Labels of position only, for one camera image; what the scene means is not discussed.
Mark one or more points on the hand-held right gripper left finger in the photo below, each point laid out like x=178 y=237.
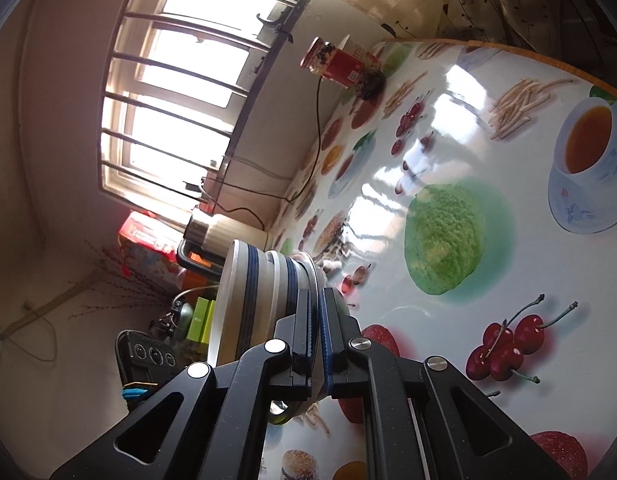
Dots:
x=303 y=330

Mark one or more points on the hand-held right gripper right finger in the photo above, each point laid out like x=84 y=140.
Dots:
x=326 y=350

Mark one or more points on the stainless steel bowl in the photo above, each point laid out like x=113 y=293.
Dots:
x=336 y=305

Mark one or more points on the small white bowl blue band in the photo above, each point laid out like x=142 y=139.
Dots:
x=283 y=285

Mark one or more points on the large white bowl blue band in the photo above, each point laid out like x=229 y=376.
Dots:
x=233 y=300

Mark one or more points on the grey electronic device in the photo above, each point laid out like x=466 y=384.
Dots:
x=181 y=325

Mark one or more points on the thick green box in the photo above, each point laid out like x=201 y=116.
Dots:
x=196 y=320

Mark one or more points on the flat green box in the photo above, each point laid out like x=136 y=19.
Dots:
x=211 y=320

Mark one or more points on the dried branches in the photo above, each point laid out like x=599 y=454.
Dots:
x=113 y=285

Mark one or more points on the orange box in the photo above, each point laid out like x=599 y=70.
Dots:
x=203 y=262

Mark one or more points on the printed red bag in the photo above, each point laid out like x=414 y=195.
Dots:
x=148 y=245

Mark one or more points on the cream electric kettle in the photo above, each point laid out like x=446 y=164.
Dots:
x=223 y=235

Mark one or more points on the food print tablecloth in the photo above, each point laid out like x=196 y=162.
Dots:
x=488 y=260

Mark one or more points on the red label glass jar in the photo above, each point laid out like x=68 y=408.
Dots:
x=338 y=65

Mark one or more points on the barred window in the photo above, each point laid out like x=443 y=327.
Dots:
x=188 y=85

